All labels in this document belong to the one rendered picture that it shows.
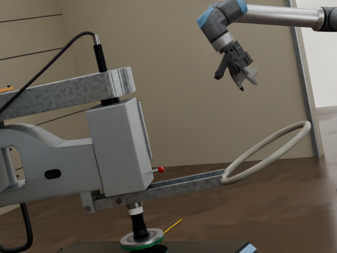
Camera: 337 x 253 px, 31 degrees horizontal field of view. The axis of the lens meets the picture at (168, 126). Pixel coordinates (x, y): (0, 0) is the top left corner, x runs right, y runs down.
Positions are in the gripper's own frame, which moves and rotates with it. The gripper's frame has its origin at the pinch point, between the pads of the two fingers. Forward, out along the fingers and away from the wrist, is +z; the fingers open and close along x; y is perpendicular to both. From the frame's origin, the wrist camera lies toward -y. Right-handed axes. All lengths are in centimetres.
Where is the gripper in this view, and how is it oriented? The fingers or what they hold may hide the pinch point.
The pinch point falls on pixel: (248, 89)
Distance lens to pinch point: 258.6
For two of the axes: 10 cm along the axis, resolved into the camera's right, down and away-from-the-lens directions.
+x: -2.6, 1.2, 9.6
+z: 5.7, 8.2, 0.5
